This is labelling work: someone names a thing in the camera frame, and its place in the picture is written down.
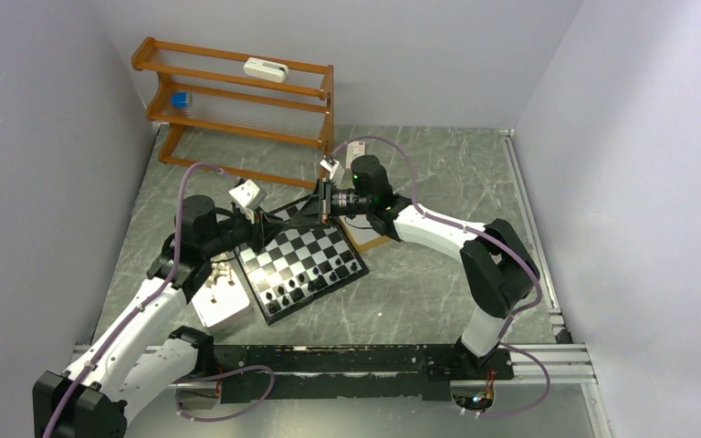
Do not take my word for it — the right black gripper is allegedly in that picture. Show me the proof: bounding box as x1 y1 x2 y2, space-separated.
288 178 371 230

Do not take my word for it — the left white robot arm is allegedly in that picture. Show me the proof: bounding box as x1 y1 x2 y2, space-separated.
32 195 287 437

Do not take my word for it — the black white chess board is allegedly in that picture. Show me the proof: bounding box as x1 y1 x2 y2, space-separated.
236 222 369 325

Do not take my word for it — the wooden three-tier rack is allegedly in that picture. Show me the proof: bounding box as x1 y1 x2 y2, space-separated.
131 36 335 166

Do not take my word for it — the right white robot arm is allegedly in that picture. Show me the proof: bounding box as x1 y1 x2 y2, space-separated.
287 155 540 378

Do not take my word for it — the silver tin with white pieces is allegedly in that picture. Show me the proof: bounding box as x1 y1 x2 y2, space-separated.
191 254 251 330

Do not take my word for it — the white device on rack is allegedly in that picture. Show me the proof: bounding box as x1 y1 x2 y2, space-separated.
243 57 289 83

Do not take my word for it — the blue cap on rack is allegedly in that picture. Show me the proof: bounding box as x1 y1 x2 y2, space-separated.
170 91 193 110

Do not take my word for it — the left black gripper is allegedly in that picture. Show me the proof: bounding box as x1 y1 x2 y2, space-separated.
201 205 288 258

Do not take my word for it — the small white red box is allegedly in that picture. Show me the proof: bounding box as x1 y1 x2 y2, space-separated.
345 141 366 170

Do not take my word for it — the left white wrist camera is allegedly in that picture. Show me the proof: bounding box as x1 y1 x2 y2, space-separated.
228 179 267 211

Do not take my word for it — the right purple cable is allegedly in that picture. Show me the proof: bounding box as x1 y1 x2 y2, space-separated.
330 136 552 420

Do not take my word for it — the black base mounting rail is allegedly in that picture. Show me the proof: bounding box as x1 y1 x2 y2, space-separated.
180 330 515 403

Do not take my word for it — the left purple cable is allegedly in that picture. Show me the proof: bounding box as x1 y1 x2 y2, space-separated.
42 162 243 438

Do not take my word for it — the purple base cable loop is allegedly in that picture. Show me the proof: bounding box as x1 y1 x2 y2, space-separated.
173 364 277 423

